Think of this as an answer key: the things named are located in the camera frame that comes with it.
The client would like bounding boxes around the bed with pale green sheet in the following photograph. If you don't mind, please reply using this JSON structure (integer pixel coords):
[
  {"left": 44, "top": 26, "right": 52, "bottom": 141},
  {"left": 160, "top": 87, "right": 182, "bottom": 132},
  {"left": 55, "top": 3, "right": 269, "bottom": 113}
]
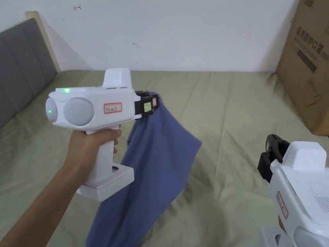
[{"left": 0, "top": 69, "right": 329, "bottom": 247}]

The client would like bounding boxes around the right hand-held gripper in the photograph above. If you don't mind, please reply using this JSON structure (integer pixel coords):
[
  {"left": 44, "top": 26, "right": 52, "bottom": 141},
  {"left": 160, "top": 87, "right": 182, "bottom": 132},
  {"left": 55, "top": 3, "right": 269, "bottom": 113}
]
[{"left": 257, "top": 134, "right": 329, "bottom": 247}]

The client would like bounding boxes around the brown cardboard carton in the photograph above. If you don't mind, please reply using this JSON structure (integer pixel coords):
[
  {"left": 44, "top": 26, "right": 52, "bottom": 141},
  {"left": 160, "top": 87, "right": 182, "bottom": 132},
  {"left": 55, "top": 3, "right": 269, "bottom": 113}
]
[{"left": 276, "top": 0, "right": 329, "bottom": 136}]

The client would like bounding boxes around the person's left forearm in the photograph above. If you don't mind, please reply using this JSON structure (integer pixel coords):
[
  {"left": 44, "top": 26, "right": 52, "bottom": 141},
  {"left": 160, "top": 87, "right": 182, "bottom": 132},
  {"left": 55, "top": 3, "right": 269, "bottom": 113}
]
[{"left": 0, "top": 161, "right": 89, "bottom": 247}]

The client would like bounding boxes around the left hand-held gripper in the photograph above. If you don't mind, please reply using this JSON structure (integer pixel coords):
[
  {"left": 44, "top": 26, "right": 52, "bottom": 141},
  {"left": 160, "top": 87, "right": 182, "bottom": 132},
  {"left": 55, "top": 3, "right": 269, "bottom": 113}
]
[{"left": 45, "top": 68, "right": 159, "bottom": 203}]

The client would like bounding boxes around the dark blue garment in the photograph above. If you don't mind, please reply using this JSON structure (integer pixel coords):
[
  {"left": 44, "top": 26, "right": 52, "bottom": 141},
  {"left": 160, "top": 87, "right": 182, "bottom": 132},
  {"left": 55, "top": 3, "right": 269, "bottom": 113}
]
[{"left": 86, "top": 91, "right": 202, "bottom": 247}]

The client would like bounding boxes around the person's left hand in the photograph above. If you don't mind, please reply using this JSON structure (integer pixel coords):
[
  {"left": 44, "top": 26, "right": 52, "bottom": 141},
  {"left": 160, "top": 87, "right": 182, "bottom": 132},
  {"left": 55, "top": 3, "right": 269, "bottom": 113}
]
[{"left": 67, "top": 124, "right": 123, "bottom": 180}]

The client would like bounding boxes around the grey padded headboard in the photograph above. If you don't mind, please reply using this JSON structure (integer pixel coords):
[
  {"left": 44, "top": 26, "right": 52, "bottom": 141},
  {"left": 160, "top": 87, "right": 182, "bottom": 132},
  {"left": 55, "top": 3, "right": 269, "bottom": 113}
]
[{"left": 0, "top": 11, "right": 62, "bottom": 130}]

